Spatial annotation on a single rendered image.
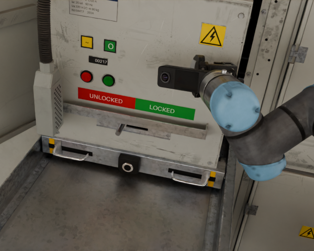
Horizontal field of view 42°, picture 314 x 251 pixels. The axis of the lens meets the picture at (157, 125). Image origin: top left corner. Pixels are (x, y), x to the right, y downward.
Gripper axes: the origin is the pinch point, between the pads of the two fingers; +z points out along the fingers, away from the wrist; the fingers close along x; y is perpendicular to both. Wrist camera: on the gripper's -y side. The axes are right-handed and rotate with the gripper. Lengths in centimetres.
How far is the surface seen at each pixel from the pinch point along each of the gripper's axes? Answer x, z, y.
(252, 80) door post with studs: -6.7, 23.9, 23.3
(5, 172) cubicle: -57, 58, -61
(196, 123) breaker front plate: -15.4, 5.3, 3.8
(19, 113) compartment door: -25, 35, -49
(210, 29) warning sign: 9.5, -1.3, 3.3
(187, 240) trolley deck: -41.5, -9.6, 1.8
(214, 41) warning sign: 6.9, -0.9, 4.6
